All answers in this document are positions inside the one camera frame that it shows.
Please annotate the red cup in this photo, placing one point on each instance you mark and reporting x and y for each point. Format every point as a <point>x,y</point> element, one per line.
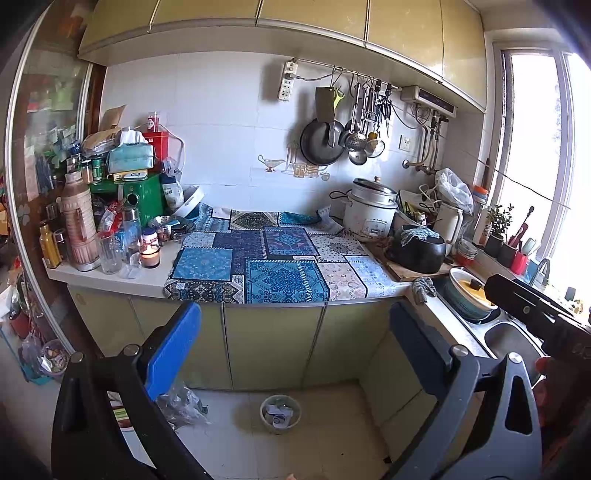
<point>519,264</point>

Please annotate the grey rag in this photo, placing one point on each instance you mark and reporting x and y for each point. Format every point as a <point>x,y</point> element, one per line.
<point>424,290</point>

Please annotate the white power strip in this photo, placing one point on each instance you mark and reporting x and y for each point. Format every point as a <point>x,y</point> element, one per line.
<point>286,85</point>

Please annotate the metal skimmer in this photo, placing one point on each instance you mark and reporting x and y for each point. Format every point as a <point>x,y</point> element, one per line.
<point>355,141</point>

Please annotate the teal tissue box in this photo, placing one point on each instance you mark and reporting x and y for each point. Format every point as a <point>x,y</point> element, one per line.
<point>131,159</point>

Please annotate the glass sliding door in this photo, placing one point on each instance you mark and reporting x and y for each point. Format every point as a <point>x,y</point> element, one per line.
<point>51,115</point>

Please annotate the clear water bottle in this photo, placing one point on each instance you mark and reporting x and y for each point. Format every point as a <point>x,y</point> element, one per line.
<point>130,230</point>

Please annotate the teal colander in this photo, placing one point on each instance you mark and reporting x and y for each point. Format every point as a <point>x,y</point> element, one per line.
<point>461,309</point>

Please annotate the white jar purple lid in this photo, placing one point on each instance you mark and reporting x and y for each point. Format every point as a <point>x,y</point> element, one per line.
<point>150,237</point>

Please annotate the blue white printed bag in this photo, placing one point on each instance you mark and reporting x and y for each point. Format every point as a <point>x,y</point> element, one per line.
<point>325,217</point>

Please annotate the wall tap with pipes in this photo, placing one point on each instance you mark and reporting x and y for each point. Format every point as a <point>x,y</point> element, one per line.
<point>422,164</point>

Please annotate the lit glass candle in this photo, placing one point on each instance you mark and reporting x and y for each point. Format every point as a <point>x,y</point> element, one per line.
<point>150,258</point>

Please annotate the black wok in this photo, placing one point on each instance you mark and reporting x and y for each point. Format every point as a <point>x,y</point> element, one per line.
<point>318,147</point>

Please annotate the pink thermos flask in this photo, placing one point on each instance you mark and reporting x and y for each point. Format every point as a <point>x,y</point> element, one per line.
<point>81,230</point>

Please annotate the mesh strainer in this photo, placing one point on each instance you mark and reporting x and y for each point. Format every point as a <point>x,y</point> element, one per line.
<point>375,146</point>

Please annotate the yellow wall cabinets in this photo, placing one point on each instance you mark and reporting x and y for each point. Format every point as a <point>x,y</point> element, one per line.
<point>300,18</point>

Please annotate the white wall socket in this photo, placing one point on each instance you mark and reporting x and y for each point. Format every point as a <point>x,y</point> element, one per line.
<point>405,143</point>

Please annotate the red tin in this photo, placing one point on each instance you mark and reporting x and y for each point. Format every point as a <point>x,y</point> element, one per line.
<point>159,143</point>

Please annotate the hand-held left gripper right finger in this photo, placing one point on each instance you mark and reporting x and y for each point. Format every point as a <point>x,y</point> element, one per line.
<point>415,350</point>

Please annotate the green box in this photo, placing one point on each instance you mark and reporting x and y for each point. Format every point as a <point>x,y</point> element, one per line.
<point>145,198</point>

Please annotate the white round fan device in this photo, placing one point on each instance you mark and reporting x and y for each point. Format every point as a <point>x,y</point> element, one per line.
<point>189,203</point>

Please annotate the clear drinking glass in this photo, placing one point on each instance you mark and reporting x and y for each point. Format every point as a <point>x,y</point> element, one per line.
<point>110,256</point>

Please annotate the person's right hand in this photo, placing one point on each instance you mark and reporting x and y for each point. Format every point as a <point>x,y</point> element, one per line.
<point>545,367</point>

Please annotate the wooden cutting board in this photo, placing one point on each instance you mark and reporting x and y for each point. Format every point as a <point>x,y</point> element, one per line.
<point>401,276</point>

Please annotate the metal ladle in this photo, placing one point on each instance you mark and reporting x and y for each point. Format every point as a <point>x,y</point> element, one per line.
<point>358,157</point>

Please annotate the white orange carton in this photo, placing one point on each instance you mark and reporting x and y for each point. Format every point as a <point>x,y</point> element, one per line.
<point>484,230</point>

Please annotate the teal knit cloth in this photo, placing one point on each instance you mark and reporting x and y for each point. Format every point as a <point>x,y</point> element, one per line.
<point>415,234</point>

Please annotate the kitchen scissors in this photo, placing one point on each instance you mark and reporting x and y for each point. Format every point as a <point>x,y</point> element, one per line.
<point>384,104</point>

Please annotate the metal wall rail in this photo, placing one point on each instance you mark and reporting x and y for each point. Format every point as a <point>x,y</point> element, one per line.
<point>323,66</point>

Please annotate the black pot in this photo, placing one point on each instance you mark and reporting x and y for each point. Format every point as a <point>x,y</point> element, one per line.
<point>418,258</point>

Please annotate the window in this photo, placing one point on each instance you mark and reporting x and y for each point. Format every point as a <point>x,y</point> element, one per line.
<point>531,138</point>

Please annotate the glass dish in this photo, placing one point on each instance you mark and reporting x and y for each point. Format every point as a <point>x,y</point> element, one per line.
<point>178,226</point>

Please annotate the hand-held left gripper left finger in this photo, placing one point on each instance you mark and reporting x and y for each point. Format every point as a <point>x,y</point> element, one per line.
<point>173,350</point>

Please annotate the blue patchwork cloth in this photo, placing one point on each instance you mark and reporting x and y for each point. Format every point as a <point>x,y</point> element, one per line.
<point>277,281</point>

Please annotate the person's right forearm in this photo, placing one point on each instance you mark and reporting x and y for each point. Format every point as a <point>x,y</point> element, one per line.
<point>565,415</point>

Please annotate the dark plant pot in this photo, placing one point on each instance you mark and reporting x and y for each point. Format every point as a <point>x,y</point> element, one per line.
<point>507,256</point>

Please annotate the yellow bottle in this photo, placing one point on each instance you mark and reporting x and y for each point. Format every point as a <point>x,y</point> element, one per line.
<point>50,249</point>

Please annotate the clear plastic bag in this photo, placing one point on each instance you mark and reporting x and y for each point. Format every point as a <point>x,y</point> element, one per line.
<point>184,406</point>

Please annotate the white rice cooker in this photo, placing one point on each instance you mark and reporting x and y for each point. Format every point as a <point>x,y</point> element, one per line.
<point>369,221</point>

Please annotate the white plastic bag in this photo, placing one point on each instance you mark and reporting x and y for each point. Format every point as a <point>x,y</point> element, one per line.
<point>455,189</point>

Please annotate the white kettle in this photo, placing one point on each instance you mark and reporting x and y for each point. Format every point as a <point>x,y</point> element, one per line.
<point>450,226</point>

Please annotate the yellow peeler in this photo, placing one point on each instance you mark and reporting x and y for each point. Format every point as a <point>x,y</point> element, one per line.
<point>340,98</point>

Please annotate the utensil holder bowl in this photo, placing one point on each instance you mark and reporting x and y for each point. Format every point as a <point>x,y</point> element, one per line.
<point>411,217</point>

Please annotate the stacked bowls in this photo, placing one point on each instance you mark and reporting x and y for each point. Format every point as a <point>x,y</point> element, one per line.
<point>467,253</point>

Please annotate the white pot yellow lid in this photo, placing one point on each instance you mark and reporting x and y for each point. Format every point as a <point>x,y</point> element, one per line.
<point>471,288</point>

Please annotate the steel cleaver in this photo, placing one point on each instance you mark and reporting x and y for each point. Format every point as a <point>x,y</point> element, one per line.
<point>325,104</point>

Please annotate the potted plant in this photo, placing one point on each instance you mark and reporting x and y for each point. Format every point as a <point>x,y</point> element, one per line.
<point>494,244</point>

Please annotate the chrome sink faucet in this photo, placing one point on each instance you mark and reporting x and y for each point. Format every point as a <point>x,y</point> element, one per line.
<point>542,270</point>

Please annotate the small clear plastic bin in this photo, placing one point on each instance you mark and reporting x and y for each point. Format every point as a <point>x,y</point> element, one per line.
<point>279,415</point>

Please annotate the steel sink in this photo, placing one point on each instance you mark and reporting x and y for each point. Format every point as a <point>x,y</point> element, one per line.
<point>508,341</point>

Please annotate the white water heater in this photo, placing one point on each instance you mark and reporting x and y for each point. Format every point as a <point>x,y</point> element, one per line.
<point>427,98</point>

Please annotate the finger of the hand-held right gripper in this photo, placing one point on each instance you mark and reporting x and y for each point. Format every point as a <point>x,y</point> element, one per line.
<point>517,297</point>

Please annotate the pile of papers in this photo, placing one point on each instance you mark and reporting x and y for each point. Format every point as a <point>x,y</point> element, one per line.
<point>104,138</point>

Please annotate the tableware wall decal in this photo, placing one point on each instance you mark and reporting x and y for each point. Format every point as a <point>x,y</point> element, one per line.
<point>270,164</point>

